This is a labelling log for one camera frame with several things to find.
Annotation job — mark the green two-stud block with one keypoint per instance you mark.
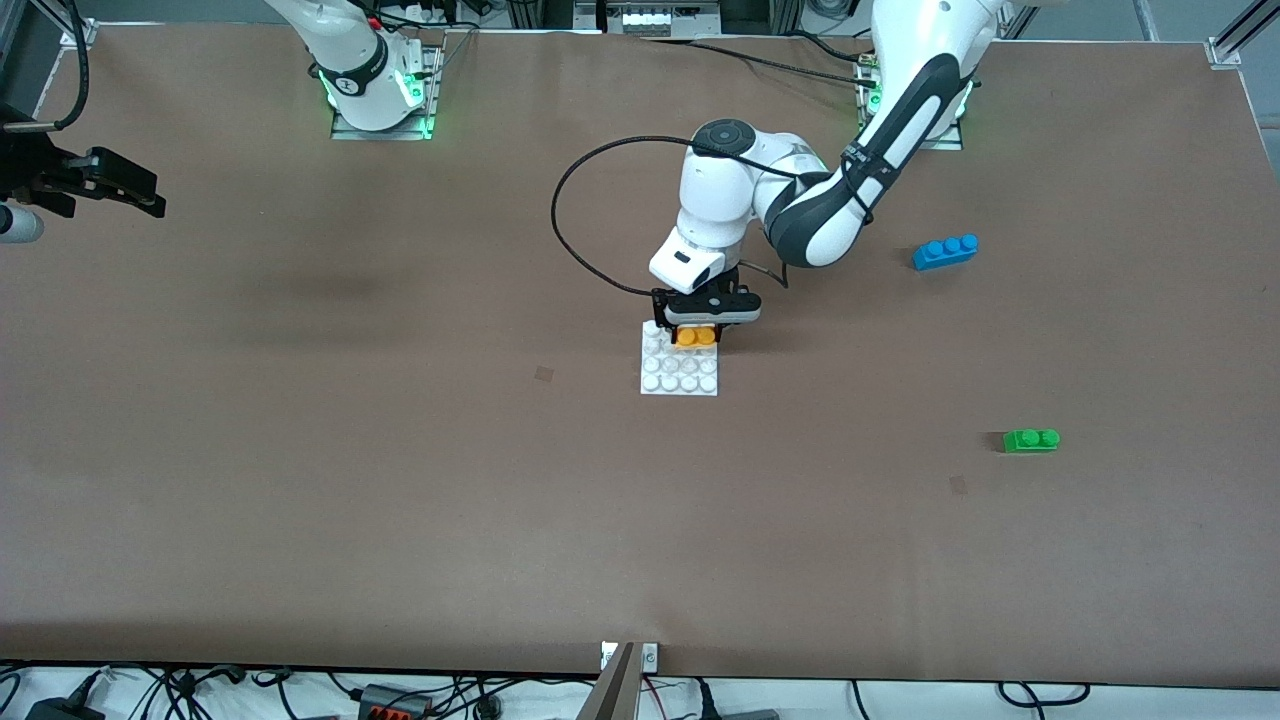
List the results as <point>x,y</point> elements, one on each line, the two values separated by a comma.
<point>1031,441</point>

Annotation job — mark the metal table corner bracket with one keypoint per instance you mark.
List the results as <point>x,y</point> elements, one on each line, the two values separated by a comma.
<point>1226,52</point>
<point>78,32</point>

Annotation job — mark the black orange power adapter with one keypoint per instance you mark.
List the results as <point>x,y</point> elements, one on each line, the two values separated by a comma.
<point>395,702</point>

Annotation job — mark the white power strip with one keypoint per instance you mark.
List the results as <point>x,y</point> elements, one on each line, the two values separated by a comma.
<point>655,18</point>

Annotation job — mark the blue three-stud block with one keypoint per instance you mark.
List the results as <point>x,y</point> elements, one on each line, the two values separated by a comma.
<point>945,252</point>

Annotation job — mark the black power brick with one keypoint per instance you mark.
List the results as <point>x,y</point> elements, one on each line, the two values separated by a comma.
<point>65,710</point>

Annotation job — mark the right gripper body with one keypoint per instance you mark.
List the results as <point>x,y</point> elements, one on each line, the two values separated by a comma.
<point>28,165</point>

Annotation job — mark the white studded base plate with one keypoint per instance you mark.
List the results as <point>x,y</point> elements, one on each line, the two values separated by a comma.
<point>680,372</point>

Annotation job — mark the white post clamp bracket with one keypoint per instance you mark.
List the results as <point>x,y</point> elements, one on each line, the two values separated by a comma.
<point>649,656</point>

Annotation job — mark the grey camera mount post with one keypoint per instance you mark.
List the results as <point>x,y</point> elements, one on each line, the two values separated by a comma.
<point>612,690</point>

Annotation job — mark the yellow two-stud block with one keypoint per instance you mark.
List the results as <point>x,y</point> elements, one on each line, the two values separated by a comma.
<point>696,336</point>

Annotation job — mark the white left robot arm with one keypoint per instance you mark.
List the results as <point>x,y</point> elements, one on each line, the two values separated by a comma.
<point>830,190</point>

